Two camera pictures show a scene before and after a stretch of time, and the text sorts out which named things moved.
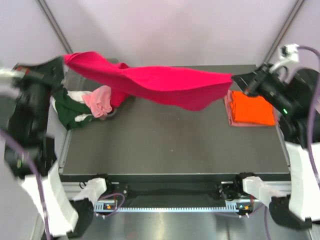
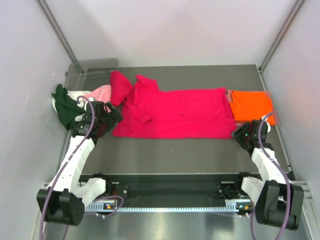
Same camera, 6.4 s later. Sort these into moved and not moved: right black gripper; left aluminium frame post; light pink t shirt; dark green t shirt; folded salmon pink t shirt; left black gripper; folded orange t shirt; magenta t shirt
Moved: left black gripper; right black gripper; magenta t shirt
Not moved: folded orange t shirt; left aluminium frame post; dark green t shirt; folded salmon pink t shirt; light pink t shirt
